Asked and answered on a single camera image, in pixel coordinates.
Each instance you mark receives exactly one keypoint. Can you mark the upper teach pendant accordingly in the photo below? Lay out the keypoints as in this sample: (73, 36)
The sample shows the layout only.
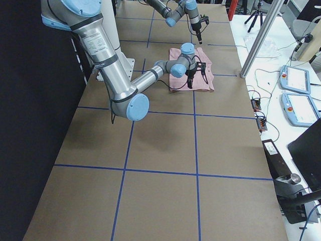
(295, 79)

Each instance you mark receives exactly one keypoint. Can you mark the plastic bag on table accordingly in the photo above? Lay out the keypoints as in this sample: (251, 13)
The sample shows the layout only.
(268, 49)

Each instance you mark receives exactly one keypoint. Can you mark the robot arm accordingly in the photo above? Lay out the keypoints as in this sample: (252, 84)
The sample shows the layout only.
(189, 8)
(94, 23)

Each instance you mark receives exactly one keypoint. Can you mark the black laptop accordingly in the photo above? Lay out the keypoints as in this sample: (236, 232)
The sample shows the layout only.
(305, 152)

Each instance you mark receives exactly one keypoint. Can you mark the black camera tripod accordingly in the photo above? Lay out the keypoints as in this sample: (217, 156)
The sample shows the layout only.
(255, 15)

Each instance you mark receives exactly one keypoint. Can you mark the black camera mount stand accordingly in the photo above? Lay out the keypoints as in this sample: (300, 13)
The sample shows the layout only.
(295, 202)

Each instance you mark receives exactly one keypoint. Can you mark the teach pendant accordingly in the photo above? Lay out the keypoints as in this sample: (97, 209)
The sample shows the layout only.
(295, 79)
(300, 109)

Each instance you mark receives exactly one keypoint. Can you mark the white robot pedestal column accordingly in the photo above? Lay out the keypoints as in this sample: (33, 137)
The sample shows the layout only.
(118, 42)

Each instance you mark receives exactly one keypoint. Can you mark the pink Snoopy t-shirt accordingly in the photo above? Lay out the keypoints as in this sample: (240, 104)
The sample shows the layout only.
(200, 79)

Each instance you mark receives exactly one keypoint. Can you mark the aluminium frame post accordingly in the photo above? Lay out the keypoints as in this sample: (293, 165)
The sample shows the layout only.
(271, 15)

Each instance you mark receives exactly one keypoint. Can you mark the orange circuit board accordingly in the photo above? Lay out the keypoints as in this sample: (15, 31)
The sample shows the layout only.
(256, 105)
(261, 123)

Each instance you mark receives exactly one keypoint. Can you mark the lower orange circuit board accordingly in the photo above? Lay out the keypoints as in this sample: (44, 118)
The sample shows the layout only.
(261, 123)

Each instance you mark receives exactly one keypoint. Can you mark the upper orange circuit board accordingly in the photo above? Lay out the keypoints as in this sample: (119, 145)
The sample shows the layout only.
(256, 105)

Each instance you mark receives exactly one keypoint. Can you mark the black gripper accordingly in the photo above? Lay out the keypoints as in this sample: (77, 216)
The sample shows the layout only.
(191, 74)
(195, 27)

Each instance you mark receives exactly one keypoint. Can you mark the beige board with clamp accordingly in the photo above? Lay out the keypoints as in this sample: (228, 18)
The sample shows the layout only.
(303, 33)

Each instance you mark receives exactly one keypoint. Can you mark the lower teach pendant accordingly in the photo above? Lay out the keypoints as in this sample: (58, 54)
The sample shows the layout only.
(300, 109)

